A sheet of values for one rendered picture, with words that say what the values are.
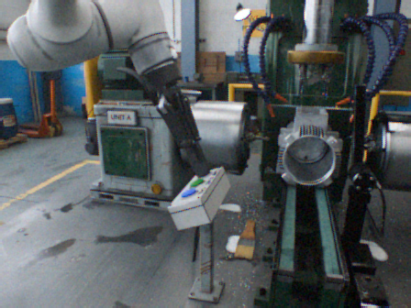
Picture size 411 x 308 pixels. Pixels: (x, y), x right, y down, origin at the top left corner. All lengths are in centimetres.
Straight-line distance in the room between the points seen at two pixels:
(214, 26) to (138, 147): 537
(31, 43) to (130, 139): 54
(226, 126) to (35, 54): 58
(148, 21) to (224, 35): 562
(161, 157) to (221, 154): 20
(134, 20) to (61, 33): 14
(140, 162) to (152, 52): 51
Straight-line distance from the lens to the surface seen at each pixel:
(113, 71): 108
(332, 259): 70
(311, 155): 116
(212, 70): 603
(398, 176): 100
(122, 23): 61
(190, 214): 55
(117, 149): 107
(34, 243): 103
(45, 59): 60
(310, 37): 102
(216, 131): 95
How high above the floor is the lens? 131
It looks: 17 degrees down
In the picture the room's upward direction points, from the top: straight up
